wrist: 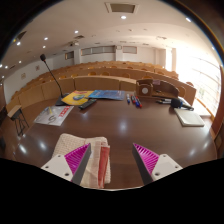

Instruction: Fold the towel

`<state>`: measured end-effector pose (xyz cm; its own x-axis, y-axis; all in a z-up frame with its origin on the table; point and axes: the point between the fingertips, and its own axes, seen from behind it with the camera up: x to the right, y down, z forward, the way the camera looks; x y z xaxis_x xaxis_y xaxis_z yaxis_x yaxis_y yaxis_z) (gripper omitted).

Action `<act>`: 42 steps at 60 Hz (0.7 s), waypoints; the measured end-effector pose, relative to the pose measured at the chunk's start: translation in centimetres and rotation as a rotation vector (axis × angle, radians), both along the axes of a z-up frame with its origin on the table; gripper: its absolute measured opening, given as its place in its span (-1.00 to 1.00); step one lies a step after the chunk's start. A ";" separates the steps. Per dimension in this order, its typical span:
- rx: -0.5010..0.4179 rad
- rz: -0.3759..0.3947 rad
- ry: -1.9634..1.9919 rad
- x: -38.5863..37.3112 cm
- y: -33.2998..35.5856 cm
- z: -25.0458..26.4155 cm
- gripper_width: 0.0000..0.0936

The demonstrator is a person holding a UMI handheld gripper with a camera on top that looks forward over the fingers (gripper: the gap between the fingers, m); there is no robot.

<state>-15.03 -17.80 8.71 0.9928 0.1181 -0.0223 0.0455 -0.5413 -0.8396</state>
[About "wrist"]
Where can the blue booklet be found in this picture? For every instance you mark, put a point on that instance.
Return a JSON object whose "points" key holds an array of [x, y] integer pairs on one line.
{"points": [[108, 94]]}

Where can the square ceiling air vent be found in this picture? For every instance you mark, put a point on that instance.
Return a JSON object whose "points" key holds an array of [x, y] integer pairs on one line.
{"points": [[122, 8], [20, 36]]}

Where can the white printed poster sheet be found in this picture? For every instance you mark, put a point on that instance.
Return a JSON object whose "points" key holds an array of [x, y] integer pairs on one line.
{"points": [[53, 115]]}

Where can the blue marker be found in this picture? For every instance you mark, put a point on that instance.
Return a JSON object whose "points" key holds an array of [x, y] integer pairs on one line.
{"points": [[137, 103], [128, 98]]}

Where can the black handheld microphone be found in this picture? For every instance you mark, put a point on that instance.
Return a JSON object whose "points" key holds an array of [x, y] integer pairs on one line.
{"points": [[178, 103]]}

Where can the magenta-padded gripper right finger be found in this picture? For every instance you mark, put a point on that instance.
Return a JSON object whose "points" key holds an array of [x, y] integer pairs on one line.
{"points": [[163, 166]]}

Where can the wooden shelf unit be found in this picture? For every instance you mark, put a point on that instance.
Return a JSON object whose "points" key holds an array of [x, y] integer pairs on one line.
{"points": [[219, 140]]}

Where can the black remote control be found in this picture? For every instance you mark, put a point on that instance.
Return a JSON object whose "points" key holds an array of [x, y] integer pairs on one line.
{"points": [[87, 104]]}

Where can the red marker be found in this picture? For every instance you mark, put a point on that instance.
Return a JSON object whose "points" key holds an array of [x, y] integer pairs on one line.
{"points": [[133, 99]]}

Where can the rows of wooden lecture seats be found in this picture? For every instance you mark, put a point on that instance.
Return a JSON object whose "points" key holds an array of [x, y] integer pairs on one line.
{"points": [[96, 83]]}

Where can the black gooseneck desk microphone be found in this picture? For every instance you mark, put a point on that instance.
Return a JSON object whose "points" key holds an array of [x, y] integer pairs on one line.
{"points": [[61, 102]]}

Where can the recessed ceiling lights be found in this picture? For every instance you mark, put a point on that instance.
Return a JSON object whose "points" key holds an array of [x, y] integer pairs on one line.
{"points": [[123, 17]]}

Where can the large bright window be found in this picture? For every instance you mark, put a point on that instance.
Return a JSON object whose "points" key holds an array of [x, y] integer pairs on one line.
{"points": [[196, 76]]}

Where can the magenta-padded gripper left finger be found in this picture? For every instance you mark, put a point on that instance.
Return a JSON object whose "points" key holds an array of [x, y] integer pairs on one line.
{"points": [[58, 166]]}

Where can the beige waffle-weave towel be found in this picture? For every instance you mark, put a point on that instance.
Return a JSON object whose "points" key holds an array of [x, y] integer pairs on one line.
{"points": [[98, 150]]}

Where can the small black-legged side table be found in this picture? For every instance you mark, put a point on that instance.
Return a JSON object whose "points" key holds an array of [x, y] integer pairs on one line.
{"points": [[14, 111]]}

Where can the wooden desk organizer box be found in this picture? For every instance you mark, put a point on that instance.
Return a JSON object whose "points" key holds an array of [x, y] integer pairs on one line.
{"points": [[156, 88]]}

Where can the white notepad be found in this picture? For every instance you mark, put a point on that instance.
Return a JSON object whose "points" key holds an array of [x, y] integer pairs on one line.
{"points": [[189, 117]]}

